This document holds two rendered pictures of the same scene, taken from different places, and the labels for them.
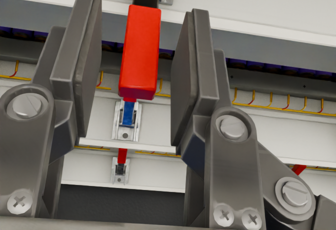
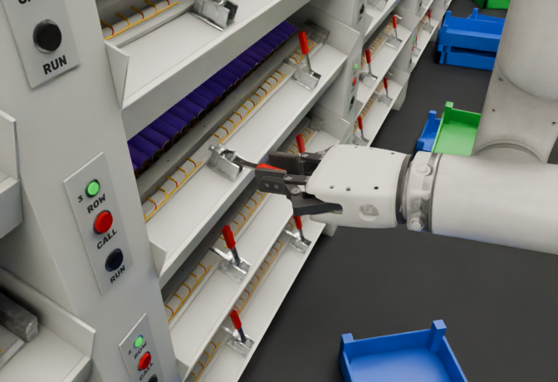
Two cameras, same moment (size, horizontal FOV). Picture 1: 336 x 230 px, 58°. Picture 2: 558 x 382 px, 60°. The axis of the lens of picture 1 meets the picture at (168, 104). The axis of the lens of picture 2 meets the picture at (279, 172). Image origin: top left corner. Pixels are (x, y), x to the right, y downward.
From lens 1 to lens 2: 0.52 m
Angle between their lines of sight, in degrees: 39
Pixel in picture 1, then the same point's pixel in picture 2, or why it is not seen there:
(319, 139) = not seen: hidden behind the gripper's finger
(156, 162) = (247, 314)
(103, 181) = (242, 362)
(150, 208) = (275, 357)
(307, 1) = (258, 137)
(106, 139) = (238, 286)
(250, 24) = (259, 154)
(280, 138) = (281, 203)
